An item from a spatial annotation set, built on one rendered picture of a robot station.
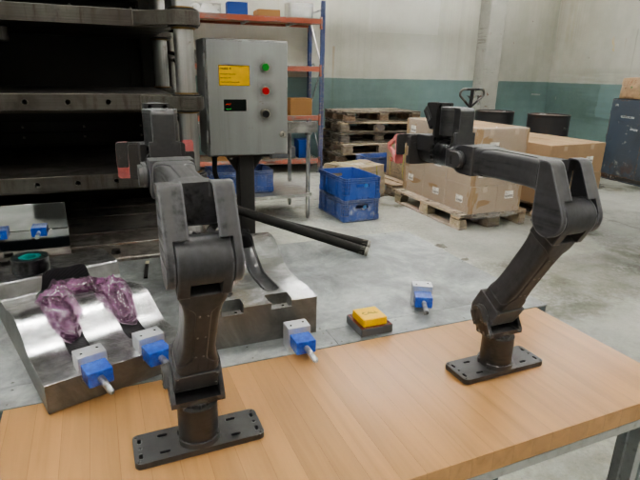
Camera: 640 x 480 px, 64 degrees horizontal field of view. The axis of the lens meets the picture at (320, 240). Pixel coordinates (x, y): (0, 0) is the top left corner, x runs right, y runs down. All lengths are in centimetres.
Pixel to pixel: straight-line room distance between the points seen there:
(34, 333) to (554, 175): 97
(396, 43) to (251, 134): 678
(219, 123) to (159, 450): 126
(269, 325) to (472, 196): 394
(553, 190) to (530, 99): 912
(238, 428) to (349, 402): 21
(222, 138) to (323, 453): 129
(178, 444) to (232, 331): 32
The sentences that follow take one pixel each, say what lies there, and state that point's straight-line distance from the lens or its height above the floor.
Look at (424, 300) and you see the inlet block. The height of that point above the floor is 83.
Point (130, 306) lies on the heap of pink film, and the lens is 116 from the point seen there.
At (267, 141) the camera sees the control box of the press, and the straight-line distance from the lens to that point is 193.
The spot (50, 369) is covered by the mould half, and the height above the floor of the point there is 86.
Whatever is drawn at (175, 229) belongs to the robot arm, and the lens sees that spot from 61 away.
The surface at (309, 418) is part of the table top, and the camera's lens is 93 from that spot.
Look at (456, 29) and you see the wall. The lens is 909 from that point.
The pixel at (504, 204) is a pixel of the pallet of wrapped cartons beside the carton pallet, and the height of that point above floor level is 22.
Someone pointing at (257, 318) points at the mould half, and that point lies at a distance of 112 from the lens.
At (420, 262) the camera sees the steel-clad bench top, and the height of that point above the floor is 80.
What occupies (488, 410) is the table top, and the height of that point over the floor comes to 80.
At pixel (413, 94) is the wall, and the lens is 873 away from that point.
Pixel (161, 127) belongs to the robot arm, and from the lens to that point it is 88.
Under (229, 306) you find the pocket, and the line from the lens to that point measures 114.
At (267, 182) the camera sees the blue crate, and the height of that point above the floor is 35.
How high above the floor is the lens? 136
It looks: 18 degrees down
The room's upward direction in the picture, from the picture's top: 1 degrees clockwise
